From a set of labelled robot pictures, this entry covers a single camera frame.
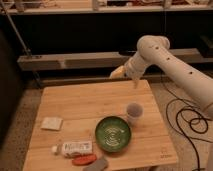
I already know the black floor cable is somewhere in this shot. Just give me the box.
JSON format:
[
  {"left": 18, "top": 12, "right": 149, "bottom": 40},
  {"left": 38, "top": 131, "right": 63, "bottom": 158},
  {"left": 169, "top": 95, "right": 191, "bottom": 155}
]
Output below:
[{"left": 161, "top": 74, "right": 213, "bottom": 171}]

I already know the wooden table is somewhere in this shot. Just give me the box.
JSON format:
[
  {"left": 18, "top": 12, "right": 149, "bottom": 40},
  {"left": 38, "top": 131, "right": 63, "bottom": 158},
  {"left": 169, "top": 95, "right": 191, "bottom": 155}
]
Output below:
[{"left": 23, "top": 80, "right": 178, "bottom": 171}]

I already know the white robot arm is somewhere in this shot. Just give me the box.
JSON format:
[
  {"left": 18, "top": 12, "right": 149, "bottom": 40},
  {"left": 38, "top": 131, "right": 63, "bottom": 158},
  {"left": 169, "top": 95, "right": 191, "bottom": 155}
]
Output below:
[{"left": 110, "top": 35, "right": 213, "bottom": 119}]

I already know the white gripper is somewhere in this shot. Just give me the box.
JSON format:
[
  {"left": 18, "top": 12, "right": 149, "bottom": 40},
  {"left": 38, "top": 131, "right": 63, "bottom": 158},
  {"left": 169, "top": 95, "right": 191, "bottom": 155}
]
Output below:
[{"left": 110, "top": 52, "right": 148, "bottom": 89}]

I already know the grey metal shelf rack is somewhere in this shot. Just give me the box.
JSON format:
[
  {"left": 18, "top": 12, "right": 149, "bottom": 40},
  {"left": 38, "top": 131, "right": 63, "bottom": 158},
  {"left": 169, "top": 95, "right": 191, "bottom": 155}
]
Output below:
[{"left": 0, "top": 9, "right": 213, "bottom": 79}]

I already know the orange carrot toy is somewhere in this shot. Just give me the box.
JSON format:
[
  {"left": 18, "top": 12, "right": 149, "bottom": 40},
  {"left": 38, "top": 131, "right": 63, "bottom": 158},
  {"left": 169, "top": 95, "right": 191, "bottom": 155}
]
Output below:
[{"left": 72, "top": 154, "right": 97, "bottom": 166}]

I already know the white square napkin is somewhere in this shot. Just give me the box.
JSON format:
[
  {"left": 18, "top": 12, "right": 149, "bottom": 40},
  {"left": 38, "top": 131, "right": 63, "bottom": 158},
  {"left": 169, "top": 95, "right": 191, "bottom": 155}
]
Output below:
[{"left": 41, "top": 117, "right": 63, "bottom": 131}]

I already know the black object on shelf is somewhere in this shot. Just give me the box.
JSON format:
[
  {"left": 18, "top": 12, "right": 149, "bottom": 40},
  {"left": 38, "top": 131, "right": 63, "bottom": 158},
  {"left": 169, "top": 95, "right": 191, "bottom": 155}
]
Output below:
[{"left": 118, "top": 50, "right": 136, "bottom": 56}]

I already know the white lying bottle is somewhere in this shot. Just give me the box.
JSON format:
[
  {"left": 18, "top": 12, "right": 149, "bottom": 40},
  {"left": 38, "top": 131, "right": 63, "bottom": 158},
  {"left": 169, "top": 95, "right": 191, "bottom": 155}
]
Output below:
[{"left": 51, "top": 141, "right": 93, "bottom": 158}]

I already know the green ceramic bowl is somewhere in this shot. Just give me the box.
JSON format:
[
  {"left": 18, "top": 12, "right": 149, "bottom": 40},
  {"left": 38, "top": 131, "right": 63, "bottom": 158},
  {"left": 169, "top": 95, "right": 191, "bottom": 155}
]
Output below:
[{"left": 95, "top": 116, "right": 132, "bottom": 153}]

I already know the grey sponge block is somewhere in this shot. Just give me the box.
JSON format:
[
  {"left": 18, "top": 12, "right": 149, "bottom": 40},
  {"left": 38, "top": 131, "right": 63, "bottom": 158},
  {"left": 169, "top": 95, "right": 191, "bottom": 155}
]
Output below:
[{"left": 83, "top": 157, "right": 108, "bottom": 171}]

